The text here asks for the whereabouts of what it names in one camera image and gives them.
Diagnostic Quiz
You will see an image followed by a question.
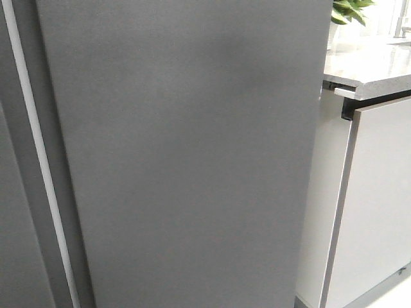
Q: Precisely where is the dark grey fridge door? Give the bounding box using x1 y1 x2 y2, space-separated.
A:
37 1 332 307

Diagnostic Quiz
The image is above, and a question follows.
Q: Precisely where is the green potted plant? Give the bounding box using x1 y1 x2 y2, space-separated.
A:
331 0 375 26

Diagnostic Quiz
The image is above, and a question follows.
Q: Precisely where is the grey stone countertop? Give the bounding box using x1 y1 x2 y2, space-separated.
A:
324 37 410 101

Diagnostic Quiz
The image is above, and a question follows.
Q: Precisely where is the white kitchen cabinet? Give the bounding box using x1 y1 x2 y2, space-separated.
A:
295 90 410 307

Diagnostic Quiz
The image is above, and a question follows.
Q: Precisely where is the white fridge door gasket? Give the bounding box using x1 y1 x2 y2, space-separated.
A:
1 1 81 307

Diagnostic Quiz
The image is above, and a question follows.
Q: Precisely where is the grey fridge left door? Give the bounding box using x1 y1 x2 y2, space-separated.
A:
0 0 94 308

